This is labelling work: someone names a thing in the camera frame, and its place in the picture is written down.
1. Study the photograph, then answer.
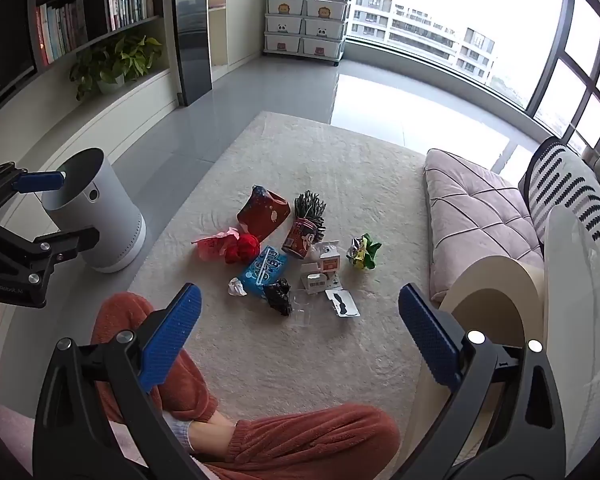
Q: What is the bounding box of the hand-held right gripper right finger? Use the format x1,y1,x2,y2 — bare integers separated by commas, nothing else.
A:
395,284,566,480

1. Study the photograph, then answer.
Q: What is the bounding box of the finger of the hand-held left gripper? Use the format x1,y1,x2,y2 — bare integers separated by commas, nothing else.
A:
0,220,101,286
0,162,67,216

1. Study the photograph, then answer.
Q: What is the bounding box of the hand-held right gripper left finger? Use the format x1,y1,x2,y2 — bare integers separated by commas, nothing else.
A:
32,282,216,480

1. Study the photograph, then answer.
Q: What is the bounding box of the grey cylindrical trash bin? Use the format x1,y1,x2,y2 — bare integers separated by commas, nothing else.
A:
39,148,147,274

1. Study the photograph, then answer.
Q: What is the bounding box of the white card with black shape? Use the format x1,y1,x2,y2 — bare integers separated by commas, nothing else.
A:
325,288,361,319

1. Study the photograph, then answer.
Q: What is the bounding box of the pink paper bag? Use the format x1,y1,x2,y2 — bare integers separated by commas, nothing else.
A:
191,227,241,261

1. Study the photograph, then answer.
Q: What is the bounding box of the green silver snack wrapper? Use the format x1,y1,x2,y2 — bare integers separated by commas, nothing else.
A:
346,234,383,270

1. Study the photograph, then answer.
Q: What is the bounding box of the blue packet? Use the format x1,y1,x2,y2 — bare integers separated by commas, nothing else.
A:
239,245,289,299

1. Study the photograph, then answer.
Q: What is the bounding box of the black plastic bag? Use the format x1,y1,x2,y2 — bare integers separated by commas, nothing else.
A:
262,280,294,317

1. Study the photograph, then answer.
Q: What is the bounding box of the white small box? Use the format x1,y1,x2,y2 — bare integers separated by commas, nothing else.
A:
300,262,340,294

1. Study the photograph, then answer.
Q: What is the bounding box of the clear plastic wrapper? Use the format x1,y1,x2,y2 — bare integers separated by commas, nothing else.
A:
290,290,321,329

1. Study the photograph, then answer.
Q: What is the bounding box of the dark red snack bag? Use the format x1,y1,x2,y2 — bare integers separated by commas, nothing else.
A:
236,185,291,241

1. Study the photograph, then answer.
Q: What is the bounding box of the red patterned cup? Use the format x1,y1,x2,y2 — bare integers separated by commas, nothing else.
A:
282,217,317,260

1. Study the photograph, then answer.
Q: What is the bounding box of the person's left leg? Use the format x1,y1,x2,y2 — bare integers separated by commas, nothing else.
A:
90,292,221,428

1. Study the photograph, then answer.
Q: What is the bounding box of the white curved low cabinet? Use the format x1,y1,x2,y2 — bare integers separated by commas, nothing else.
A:
0,67,181,241

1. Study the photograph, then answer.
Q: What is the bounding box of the pink quilted floor cushion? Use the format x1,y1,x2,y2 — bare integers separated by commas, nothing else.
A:
424,148,546,303

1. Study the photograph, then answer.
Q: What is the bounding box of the green potted plant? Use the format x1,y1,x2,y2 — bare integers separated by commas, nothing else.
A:
69,35,163,101

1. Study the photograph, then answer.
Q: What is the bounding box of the row of books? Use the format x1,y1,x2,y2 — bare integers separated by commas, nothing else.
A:
34,0,89,67
107,0,155,32

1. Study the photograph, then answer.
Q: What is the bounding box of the beige rug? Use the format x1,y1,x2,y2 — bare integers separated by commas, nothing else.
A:
125,111,443,461

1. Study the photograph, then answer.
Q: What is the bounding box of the black white patterned sofa cover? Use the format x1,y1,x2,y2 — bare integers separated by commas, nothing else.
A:
517,137,600,461

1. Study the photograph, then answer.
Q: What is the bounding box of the dark glossy column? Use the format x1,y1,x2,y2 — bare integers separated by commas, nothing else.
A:
172,0,214,107

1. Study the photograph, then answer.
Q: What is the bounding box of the white open shelf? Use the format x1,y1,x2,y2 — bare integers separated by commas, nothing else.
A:
207,0,267,81

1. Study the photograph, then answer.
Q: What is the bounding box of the apartment building outside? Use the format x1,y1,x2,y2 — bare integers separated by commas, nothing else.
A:
352,0,498,86

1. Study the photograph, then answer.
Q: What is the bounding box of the white animal print drawer cabinet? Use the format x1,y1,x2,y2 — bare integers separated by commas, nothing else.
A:
263,0,353,64

